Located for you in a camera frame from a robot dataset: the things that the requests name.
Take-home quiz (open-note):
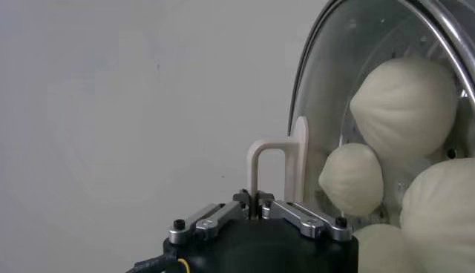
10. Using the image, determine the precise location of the white steamed baozi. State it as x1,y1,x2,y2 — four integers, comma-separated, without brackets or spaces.
350,57,459,159
352,222,420,273
399,157,475,273
318,143,385,218

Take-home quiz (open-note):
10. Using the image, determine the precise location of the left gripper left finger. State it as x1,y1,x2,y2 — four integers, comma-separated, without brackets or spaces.
168,188,255,246

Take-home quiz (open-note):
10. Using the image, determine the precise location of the glass lid with white handle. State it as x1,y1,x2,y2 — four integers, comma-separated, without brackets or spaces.
246,0,475,238

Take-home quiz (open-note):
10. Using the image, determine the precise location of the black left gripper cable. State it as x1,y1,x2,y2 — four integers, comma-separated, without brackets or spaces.
125,254,190,273

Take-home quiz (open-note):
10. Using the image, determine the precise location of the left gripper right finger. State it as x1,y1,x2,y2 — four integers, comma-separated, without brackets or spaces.
256,192,353,242

